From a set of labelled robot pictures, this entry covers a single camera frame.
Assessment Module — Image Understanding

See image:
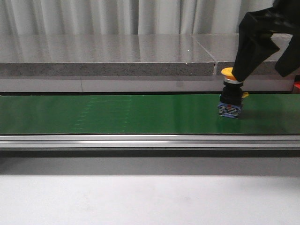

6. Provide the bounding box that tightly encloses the yellow mushroom push button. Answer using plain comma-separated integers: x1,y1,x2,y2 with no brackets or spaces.
217,67,249,119

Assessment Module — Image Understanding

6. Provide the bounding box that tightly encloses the aluminium conveyor frame rail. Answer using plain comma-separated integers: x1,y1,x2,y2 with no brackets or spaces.
0,134,300,158

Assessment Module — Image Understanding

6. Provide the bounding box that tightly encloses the white pleated curtain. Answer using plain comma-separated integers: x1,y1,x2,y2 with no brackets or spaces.
0,0,272,35

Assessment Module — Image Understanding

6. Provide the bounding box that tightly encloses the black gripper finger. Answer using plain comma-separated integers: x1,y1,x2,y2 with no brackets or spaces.
275,32,300,77
232,10,279,82

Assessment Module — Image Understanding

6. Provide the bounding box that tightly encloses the green conveyor belt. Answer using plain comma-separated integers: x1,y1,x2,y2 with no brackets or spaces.
0,94,300,135

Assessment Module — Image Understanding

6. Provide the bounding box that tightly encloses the red plastic tray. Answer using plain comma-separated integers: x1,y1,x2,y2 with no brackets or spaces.
292,81,300,94

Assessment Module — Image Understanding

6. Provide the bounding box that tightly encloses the grey speckled stone counter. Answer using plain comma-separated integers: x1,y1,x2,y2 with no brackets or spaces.
0,32,300,92

